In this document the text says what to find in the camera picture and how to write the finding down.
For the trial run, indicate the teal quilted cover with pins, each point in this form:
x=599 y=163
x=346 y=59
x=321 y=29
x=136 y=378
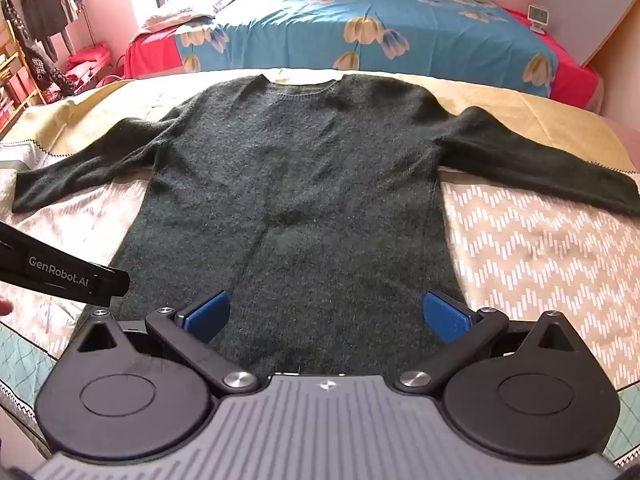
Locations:
x=20 y=355

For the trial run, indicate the dark hanging clothes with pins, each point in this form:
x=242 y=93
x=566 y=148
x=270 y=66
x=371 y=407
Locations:
x=40 y=5

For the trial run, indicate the wooden shelf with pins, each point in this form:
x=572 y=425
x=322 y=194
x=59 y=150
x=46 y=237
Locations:
x=20 y=65

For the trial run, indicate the grey headboard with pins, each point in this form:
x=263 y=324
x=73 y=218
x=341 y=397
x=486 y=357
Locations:
x=590 y=5

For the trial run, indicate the blue floral bedsheet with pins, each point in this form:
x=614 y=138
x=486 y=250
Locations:
x=310 y=30

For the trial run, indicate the person's left hand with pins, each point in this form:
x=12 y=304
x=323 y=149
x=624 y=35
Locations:
x=4 y=307

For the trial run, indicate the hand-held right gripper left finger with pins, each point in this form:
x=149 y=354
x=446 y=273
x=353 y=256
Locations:
x=210 y=312

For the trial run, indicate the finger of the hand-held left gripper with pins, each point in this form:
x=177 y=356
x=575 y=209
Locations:
x=111 y=285

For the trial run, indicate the crumpled pale bedding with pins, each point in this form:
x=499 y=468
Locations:
x=165 y=20

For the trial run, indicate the dark green knit sweater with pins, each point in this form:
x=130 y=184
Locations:
x=300 y=185

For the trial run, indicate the red clothes pile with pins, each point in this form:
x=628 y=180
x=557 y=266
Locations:
x=90 y=57

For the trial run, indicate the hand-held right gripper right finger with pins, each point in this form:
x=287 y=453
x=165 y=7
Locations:
x=445 y=312

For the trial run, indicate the white digital clock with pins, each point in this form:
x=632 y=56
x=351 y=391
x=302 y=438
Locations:
x=538 y=17

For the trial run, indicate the beige zigzag patterned quilt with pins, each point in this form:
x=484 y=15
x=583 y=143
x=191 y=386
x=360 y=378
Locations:
x=525 y=250

